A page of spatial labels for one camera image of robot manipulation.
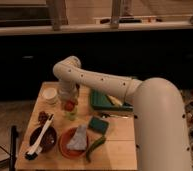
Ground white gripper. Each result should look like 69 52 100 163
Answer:
58 82 78 102

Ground red apple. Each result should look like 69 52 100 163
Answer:
64 101 75 112

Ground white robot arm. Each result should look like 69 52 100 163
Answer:
53 56 192 171

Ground green plastic cup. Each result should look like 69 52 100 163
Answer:
65 108 77 121

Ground white bowl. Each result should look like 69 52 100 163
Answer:
42 88 57 105

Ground green plastic tray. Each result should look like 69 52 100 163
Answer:
89 90 133 111

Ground brown pinecone toy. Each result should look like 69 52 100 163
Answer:
38 111 49 126

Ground metal spoon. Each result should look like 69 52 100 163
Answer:
98 113 129 119

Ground green sponge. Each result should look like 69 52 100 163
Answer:
88 117 109 134

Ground orange plate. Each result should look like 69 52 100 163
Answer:
58 127 86 159

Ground yellow corn cob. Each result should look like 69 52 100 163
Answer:
106 95 123 106

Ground grey cloth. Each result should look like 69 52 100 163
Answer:
67 125 87 150

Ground dark brown bowl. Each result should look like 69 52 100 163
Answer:
29 126 57 153

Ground green chili pepper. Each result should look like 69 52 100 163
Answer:
85 135 106 162

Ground white dish brush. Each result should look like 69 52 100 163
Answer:
25 114 54 160

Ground black chair frame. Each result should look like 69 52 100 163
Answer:
9 125 18 171

